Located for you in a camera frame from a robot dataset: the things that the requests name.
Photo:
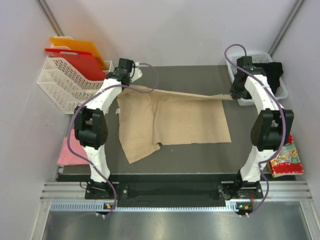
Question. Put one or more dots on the beige t shirt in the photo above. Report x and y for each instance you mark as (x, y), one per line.
(151, 119)

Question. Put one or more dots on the black t shirt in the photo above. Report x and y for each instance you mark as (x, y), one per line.
(273, 70)

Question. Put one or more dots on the red plastic folder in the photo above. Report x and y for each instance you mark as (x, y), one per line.
(83, 61)

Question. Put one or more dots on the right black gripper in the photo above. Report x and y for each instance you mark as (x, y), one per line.
(234, 94)

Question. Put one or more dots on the pink folded t shirt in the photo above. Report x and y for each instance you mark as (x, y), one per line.
(66, 158)

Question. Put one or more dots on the orange plastic folder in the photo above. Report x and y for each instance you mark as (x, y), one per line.
(80, 45)

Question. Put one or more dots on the white perforated file organizer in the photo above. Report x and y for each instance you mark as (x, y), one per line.
(65, 85)

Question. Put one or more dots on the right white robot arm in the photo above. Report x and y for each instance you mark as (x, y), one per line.
(270, 130)

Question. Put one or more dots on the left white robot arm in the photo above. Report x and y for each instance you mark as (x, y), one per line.
(90, 127)

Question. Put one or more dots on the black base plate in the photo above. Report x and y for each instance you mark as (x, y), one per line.
(159, 191)

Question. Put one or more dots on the white mesh laundry basket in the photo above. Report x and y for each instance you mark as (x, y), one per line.
(258, 57)

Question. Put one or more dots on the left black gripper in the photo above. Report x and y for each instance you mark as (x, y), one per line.
(131, 80)

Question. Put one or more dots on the white slotted cable duct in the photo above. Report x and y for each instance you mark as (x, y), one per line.
(104, 207)

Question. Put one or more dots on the colourful picture book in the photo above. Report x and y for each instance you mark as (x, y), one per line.
(287, 162)

